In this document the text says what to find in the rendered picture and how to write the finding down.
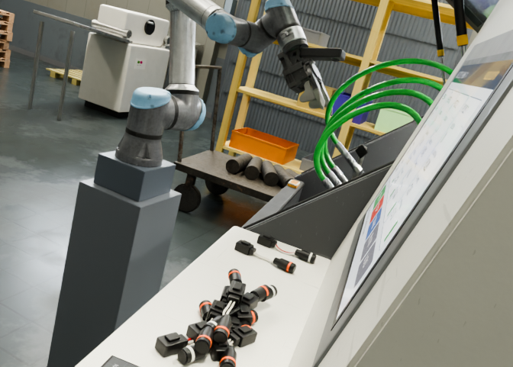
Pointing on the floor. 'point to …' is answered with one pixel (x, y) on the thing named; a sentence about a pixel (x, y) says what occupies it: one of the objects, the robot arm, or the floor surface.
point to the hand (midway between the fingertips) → (327, 107)
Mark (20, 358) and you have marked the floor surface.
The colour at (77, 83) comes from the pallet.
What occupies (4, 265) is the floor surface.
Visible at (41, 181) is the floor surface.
